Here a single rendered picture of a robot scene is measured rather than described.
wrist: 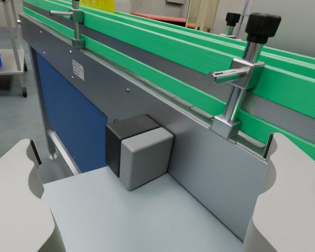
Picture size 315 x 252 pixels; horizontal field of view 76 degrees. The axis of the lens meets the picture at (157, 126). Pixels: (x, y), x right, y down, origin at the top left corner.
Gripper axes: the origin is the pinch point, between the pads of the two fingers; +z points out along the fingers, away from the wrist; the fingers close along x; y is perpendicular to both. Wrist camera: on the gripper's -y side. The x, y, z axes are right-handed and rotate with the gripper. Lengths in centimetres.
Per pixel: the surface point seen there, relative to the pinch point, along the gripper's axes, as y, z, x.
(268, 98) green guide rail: 1.9, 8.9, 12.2
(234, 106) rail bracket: 3.1, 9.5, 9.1
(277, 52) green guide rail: 0.2, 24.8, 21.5
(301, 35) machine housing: -1.5, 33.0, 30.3
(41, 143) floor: 80, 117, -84
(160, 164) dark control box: 15.4, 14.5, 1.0
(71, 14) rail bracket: -5.6, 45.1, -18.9
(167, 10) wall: -7, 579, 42
